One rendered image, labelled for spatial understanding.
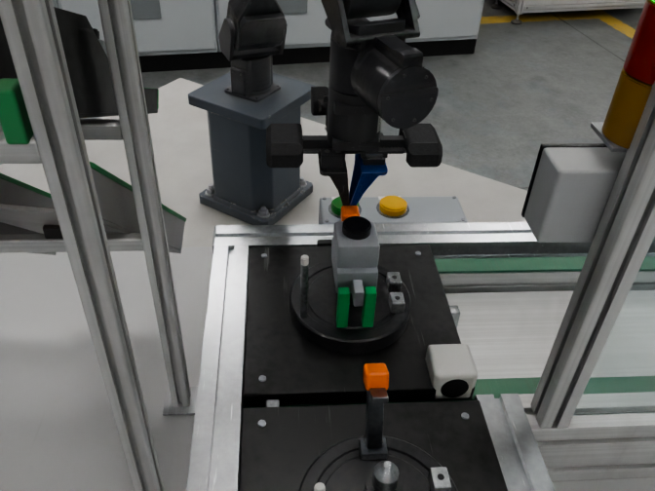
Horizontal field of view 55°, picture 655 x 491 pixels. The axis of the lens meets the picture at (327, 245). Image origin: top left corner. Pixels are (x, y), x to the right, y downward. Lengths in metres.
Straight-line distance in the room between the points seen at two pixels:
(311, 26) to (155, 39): 0.87
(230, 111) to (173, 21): 2.76
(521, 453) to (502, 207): 0.59
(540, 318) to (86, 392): 0.58
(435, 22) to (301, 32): 0.81
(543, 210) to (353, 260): 0.21
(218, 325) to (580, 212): 0.41
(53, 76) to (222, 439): 0.40
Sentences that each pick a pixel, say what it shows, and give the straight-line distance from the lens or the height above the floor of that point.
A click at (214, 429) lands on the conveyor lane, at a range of 0.65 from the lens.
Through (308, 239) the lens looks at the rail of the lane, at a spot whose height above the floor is 0.96.
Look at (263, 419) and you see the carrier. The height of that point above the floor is 0.97.
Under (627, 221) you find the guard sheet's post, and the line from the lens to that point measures 0.52.
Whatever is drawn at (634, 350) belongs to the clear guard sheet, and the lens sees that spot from 0.65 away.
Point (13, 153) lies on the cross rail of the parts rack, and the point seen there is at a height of 1.30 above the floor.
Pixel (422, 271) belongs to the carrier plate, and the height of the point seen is 0.97.
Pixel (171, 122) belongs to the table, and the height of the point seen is 0.86.
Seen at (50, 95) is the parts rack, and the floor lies 1.34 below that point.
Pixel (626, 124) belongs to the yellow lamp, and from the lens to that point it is 0.51.
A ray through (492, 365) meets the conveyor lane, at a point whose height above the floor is 0.92.
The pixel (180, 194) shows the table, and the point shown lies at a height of 0.86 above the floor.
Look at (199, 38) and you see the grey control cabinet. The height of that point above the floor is 0.19.
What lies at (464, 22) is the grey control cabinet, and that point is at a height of 0.21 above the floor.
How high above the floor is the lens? 1.48
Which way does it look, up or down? 38 degrees down
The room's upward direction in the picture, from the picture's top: 3 degrees clockwise
